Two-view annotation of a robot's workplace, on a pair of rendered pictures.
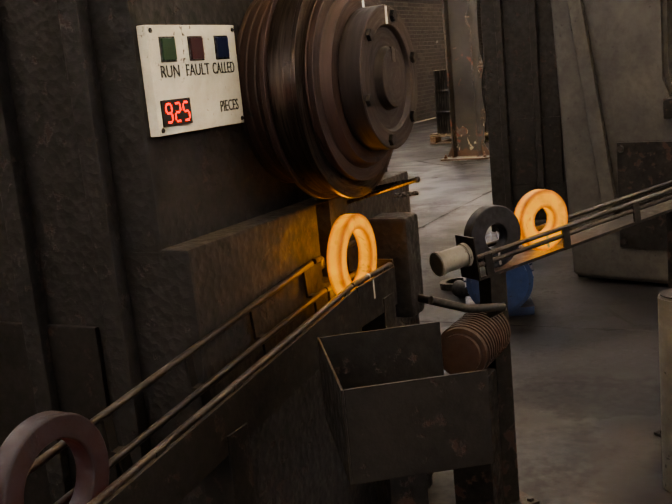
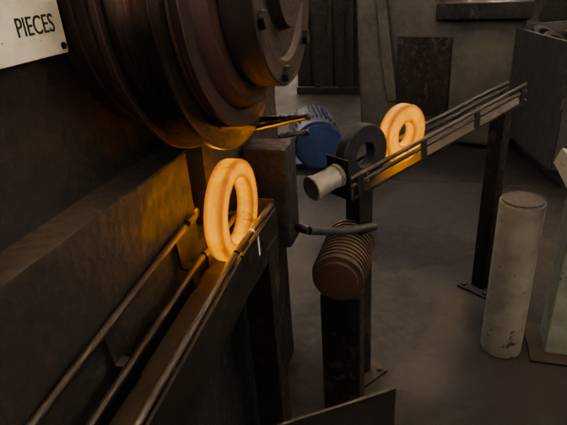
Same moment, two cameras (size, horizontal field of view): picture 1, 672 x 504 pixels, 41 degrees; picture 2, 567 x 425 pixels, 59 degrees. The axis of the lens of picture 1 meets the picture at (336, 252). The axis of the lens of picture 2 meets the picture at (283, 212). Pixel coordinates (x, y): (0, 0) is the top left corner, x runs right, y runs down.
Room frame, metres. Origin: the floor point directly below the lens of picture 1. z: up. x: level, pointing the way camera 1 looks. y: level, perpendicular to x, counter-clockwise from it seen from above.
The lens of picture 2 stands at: (1.06, 0.01, 1.14)
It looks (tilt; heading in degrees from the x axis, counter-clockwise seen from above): 26 degrees down; 350
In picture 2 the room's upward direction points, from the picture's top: 4 degrees counter-clockwise
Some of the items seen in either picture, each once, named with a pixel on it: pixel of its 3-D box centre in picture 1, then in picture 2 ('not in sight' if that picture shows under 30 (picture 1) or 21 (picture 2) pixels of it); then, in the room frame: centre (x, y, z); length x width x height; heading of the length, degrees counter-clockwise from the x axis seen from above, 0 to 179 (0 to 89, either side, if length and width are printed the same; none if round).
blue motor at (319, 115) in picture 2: (496, 271); (313, 134); (4.06, -0.72, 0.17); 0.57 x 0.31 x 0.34; 172
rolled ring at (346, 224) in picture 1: (352, 257); (233, 210); (1.88, -0.03, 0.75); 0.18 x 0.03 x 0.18; 153
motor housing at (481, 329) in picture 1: (480, 420); (346, 322); (2.11, -0.31, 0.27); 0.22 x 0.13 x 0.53; 152
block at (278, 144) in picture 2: (395, 264); (271, 193); (2.09, -0.14, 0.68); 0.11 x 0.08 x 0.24; 62
